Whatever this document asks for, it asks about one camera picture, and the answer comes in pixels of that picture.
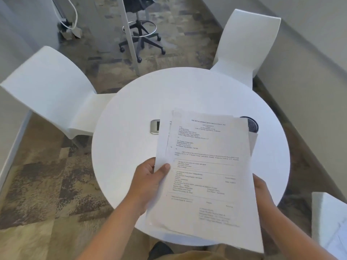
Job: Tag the person's left hand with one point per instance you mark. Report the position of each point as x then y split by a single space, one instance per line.
141 186

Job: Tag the person's right hand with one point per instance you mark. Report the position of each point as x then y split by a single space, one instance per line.
265 203

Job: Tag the person's right forearm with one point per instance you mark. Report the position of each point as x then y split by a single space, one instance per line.
295 238

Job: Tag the person's left forearm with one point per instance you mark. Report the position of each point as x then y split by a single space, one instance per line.
108 235

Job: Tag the silver table power socket strip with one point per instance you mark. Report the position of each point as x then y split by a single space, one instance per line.
155 127

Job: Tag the person's left shoe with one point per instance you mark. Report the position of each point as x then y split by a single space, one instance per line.
160 250

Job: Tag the person's yellow shirt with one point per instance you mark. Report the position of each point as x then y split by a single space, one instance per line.
189 256

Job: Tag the white plastic chair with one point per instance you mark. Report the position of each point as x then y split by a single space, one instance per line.
328 222
244 40
48 86

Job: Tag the white wrapped mesh pen holder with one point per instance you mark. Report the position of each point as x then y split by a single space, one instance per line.
252 124

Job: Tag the long white table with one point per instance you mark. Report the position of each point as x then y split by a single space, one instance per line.
129 37

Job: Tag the small cardboard box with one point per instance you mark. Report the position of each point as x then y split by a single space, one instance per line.
77 32

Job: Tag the black swivel office chair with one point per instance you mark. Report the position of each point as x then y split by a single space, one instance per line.
138 4

